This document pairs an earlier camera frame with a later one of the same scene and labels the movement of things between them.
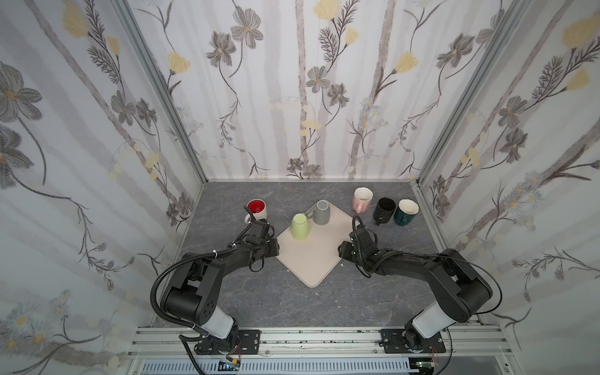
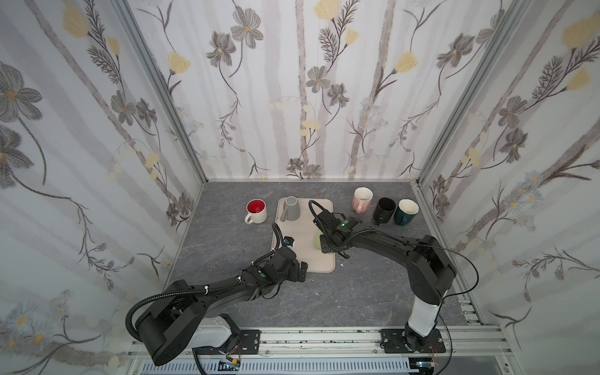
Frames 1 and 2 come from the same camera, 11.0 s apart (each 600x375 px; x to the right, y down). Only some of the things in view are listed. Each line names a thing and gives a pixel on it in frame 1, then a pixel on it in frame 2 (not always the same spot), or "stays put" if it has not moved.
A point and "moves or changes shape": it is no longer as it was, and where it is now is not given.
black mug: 383,210 stays put
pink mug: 362,198 stays put
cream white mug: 258,208 stays put
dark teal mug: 405,212 stays put
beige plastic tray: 312,258 moves or changes shape
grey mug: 321,212 → 291,211
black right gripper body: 347,251 → 323,240
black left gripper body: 270,246 → 301,271
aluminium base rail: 179,343 stays put
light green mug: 299,226 → 316,241
